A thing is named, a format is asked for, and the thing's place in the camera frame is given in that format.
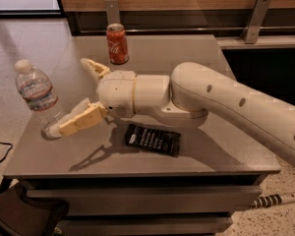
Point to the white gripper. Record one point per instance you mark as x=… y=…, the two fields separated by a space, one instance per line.
x=116 y=92

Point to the clear plastic water bottle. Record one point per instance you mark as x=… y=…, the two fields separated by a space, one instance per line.
x=37 y=91

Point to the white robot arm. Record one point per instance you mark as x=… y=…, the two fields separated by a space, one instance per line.
x=184 y=97

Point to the red Coca-Cola can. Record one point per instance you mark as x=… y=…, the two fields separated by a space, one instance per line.
x=117 y=44

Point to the black snack packet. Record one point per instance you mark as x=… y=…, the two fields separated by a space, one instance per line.
x=155 y=140

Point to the grey drawer cabinet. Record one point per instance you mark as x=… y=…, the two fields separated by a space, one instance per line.
x=113 y=189

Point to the black bag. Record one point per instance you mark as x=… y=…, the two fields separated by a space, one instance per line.
x=22 y=216

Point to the left metal wall bracket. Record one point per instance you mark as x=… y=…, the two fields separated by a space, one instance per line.
x=112 y=11

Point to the metal wall bracket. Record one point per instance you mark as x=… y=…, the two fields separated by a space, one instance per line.
x=252 y=29
x=112 y=11

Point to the right metal wall bracket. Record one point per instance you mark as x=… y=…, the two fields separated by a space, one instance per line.
x=252 y=29

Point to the black and white striped handle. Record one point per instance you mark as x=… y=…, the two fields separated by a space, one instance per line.
x=273 y=200

